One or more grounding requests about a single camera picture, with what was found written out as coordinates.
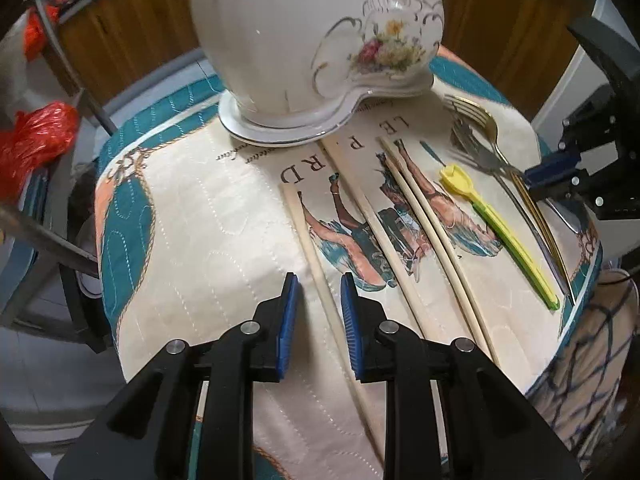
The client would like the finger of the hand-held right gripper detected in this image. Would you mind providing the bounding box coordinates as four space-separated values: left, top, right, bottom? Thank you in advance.
567 15 640 92
523 151 607 212

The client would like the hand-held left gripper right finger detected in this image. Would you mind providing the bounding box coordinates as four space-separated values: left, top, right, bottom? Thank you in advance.
340 272 584 480

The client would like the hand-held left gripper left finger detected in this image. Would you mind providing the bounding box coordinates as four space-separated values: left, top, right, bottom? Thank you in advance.
52 272 301 480

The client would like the beige wooden chopstick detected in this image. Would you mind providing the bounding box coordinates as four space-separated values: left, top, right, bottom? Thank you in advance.
321 138 442 345
278 183 387 461
380 137 476 343
395 140 501 367

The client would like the yellow green plastic spoon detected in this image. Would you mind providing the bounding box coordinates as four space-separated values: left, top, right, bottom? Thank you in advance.
439 162 560 310

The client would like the silver metal fork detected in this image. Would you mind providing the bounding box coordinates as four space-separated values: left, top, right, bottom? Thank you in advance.
449 119 577 307

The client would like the gold metal fork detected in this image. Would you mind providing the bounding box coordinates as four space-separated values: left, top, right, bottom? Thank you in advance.
443 93 573 291

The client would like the white floral ceramic utensil holder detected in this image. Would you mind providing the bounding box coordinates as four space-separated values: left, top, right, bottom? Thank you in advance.
190 0 447 146

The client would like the printed quilted mat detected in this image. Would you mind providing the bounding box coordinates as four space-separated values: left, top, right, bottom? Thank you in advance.
95 47 603 480

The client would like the beige cloth with blue lines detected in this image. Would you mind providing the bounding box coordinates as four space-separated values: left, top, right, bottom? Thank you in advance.
525 269 640 467

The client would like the large red plastic bag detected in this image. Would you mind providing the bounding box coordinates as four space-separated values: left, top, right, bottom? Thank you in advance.
0 101 81 201

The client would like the wooden kitchen base cabinet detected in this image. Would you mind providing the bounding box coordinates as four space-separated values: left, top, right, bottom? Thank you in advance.
55 0 598 123

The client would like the stainless steel shelf rack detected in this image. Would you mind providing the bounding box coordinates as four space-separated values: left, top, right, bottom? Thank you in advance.
0 0 123 351

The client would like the small red plastic bag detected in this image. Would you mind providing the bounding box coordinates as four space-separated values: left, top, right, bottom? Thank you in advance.
22 9 52 59

